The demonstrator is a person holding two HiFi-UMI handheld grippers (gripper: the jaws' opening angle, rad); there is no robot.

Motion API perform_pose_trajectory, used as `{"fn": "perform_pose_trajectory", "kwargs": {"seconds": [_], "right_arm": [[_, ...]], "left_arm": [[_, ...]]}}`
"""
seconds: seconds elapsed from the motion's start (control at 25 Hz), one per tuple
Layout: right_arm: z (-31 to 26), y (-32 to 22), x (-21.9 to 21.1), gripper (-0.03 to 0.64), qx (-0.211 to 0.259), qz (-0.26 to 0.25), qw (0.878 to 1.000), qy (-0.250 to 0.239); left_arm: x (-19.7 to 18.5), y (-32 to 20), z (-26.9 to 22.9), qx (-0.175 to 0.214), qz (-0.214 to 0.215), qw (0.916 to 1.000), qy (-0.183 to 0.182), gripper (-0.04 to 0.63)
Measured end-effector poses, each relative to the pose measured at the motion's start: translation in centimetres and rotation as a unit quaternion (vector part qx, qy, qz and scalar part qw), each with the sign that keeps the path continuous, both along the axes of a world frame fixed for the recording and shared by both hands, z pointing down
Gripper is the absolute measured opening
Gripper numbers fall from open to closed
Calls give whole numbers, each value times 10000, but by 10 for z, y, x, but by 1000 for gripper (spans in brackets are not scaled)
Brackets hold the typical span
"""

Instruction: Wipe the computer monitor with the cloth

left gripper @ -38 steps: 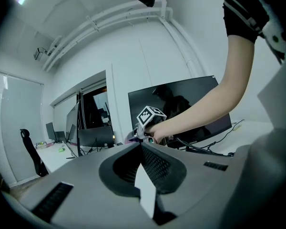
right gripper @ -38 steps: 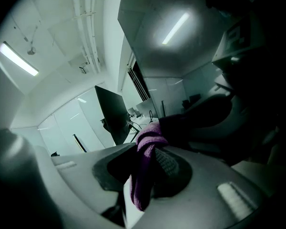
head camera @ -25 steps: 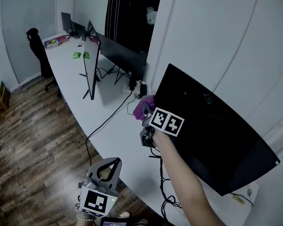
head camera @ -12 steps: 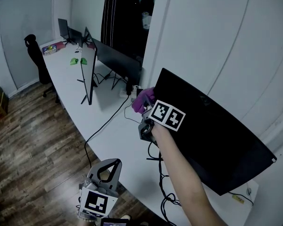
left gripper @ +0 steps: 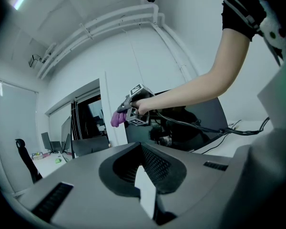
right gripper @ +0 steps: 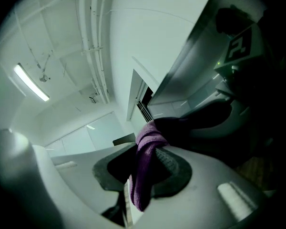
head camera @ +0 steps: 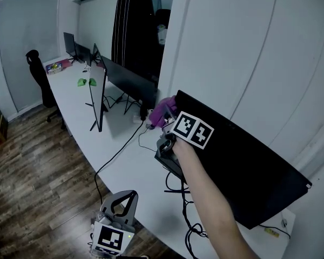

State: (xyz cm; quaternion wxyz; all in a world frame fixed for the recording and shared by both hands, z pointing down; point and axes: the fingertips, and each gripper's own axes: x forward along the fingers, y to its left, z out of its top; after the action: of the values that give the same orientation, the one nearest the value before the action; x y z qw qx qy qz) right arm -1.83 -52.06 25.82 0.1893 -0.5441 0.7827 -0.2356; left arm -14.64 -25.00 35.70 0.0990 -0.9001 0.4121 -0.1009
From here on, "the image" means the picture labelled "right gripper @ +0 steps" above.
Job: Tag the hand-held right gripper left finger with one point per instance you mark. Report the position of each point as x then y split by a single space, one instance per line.
85 175

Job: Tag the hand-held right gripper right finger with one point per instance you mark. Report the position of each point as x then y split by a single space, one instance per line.
205 175

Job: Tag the purple cloth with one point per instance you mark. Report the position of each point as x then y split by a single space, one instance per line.
145 147

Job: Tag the large curved black monitor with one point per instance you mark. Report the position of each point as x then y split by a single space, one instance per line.
193 68

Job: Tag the dark window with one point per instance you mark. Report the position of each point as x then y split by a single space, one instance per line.
146 104

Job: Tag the small ceiling fixture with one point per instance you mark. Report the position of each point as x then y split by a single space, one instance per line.
44 77

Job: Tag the ceiling tube light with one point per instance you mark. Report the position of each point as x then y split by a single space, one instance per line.
31 81

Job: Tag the white wall pipes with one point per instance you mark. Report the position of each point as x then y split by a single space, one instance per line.
95 32

